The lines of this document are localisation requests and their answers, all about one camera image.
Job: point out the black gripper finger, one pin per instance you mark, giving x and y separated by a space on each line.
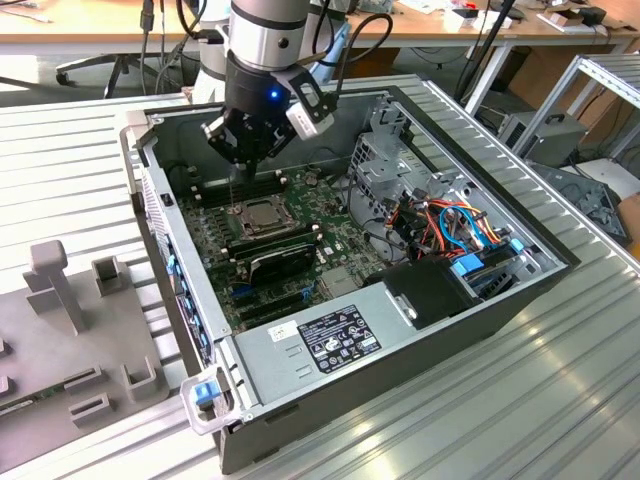
275 140
225 137

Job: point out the silver CPU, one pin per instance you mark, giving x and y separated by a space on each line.
265 214

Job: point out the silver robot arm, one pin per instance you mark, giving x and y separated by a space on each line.
260 35

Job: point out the black RAM slot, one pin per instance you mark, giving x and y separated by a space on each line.
275 249
215 180
220 194
268 239

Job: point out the metal drive cage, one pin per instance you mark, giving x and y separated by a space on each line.
385 172

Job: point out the green motherboard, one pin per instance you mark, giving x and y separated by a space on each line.
350 231

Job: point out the black graphics card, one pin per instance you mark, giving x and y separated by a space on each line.
280 262

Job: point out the office chair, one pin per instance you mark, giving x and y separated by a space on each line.
116 70

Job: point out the blue expansion slot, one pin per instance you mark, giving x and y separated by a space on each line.
241 289

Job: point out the silver chipset heatsink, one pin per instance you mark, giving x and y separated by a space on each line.
340 282

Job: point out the black expansion slot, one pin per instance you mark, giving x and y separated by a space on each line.
272 306

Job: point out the wooden desk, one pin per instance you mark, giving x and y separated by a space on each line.
90 22

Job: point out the white box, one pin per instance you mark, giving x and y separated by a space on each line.
457 19

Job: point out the black plastic shroud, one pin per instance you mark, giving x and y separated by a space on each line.
430 295

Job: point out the grey power supply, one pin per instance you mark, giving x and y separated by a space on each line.
280 360

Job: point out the white pen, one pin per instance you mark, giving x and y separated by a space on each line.
37 17

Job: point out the hard disk in blue carrier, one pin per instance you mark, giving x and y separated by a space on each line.
467 265

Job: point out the black stand pole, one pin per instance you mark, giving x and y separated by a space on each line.
492 35

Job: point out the blue case latch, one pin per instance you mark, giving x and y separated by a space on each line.
202 393

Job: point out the grey parts rack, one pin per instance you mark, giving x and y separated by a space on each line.
50 345

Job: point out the large brown cardboard box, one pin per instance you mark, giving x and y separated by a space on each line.
540 75

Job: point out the black PC case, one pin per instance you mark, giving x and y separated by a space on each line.
400 385

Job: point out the dark grey plastic panel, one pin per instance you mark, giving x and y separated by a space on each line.
550 180

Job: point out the small open cardboard box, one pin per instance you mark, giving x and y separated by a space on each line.
560 20

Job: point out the green RAM stick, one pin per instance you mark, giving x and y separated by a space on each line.
17 404

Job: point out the small black device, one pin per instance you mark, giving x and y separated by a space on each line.
594 16

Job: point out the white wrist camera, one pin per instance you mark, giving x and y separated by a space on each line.
305 122

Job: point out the aluminium profile frame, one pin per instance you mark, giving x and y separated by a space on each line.
620 75

